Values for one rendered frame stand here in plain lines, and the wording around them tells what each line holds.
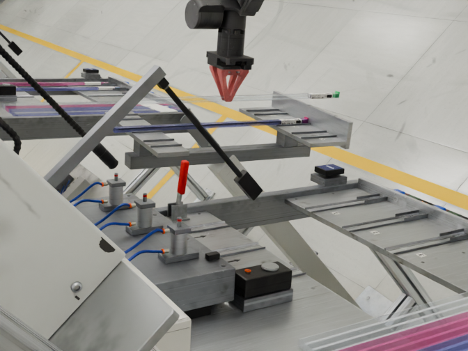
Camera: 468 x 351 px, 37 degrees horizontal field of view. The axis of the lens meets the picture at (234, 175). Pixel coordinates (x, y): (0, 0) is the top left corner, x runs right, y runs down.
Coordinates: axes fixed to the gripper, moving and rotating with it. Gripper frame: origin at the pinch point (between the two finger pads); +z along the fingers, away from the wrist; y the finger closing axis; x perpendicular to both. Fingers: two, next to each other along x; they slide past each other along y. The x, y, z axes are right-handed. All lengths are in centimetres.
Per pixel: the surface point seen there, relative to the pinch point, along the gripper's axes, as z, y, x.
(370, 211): 15.9, 32.6, 15.5
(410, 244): 15, 49, 11
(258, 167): 58, -117, 81
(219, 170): 19.5, -8.7, 4.1
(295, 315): 15, 63, -21
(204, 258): 10, 53, -30
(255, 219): 20.0, 20.7, -2.9
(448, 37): -3, -84, 147
